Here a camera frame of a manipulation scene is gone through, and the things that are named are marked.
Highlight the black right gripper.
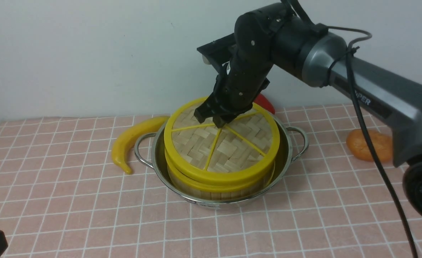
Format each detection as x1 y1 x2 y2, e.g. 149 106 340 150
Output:
193 47 273 128

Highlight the yellow woven steamer lid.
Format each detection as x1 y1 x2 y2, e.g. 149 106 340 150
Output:
164 98 281 161

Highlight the yellow bamboo steamer basket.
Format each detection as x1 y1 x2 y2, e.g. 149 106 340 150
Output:
165 153 275 201

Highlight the stainless steel pot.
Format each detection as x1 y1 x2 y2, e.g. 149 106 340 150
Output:
133 117 309 210

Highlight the red bell pepper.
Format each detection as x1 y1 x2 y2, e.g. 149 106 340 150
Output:
254 94 275 114

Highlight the yellow banana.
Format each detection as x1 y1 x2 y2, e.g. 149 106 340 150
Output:
111 116 170 175

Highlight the pink checkered tablecloth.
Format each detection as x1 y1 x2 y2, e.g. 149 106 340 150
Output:
0 104 412 258

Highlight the orange potato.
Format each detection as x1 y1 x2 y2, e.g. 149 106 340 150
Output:
346 129 393 163

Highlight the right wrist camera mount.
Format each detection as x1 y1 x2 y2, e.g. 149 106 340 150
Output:
197 33 236 74

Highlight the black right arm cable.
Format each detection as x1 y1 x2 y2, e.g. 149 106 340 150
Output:
282 0 419 258

